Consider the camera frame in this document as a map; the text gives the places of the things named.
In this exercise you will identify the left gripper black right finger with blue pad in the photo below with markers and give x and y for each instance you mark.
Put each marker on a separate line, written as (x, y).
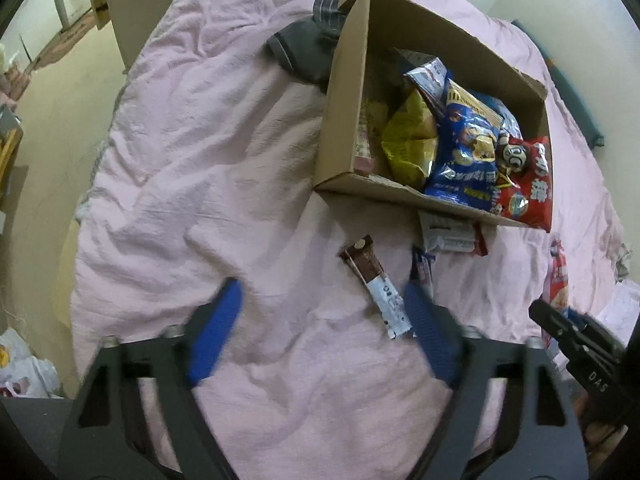
(537, 436)

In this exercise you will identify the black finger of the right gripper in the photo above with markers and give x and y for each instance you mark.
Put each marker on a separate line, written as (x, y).
(602, 365)

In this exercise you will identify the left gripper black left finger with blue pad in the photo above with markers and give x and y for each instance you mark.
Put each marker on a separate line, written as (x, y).
(106, 435)

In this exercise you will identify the navy white biscuit packet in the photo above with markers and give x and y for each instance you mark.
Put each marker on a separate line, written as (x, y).
(422, 270)

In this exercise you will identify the brown white chocolate bar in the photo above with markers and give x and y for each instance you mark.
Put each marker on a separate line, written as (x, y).
(360, 257)

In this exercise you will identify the red white packet on bed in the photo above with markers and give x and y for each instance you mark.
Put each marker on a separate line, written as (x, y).
(558, 288)

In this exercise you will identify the white plastic bag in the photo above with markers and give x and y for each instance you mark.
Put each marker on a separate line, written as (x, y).
(23, 375)

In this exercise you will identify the white red flat packet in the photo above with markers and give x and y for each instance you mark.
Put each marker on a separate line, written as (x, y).
(446, 234)

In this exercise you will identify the red snack bag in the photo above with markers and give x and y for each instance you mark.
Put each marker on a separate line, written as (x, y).
(524, 186)

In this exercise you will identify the blue snack bag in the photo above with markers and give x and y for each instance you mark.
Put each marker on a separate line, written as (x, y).
(465, 170)

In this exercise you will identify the pink bed duvet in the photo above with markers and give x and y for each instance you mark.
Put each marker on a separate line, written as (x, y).
(208, 174)

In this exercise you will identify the yellow snack bag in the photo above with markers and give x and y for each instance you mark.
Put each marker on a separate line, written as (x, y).
(410, 141)

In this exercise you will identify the silver blue snack packet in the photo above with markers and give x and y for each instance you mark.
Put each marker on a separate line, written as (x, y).
(430, 78)

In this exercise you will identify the brown cardboard box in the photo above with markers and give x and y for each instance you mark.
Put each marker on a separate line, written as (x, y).
(373, 26)

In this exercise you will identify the dark grey garment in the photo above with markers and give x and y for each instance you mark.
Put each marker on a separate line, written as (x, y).
(305, 48)

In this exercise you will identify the teal bed rail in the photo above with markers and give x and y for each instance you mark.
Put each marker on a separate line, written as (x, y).
(574, 103)

